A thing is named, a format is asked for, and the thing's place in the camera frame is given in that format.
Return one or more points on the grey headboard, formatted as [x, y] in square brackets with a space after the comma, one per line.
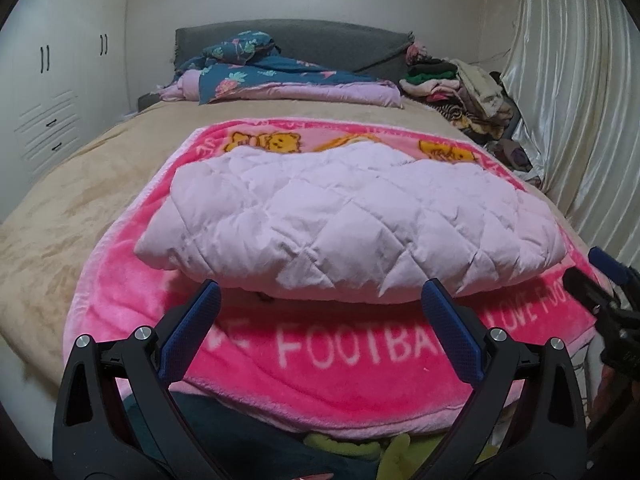
[325, 40]

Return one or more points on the bed with beige sheet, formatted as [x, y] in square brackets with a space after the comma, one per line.
[75, 200]

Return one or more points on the shiny cream curtain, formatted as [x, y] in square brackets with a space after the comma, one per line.
[575, 85]

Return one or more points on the dark blue floral quilt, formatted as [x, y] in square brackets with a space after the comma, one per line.
[280, 72]

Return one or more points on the person's teal and green clothing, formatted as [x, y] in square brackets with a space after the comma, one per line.
[240, 440]

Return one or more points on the pile of assorted clothes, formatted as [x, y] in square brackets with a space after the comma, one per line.
[475, 85]

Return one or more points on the white wardrobe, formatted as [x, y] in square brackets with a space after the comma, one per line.
[65, 75]

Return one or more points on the pink printed blanket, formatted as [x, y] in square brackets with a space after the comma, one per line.
[325, 375]

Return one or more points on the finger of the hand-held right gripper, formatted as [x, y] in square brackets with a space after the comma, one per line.
[607, 262]
[585, 285]

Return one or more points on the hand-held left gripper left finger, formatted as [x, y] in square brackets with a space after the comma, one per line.
[192, 332]

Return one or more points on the pink quilted jacket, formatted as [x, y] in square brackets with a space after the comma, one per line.
[350, 220]

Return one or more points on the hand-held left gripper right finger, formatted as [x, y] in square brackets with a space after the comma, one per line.
[450, 337]

